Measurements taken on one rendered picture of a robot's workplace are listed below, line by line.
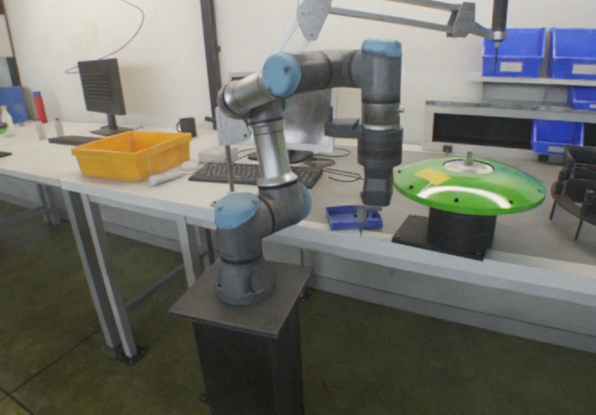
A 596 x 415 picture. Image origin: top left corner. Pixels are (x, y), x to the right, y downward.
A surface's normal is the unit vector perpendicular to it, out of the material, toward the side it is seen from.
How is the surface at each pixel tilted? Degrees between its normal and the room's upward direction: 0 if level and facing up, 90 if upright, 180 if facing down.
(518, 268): 90
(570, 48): 90
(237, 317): 0
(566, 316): 90
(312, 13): 90
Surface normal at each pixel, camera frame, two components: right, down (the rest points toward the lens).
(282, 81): -0.66, 0.27
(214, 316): -0.04, -0.93
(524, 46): -0.46, 0.33
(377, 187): -0.30, 0.01
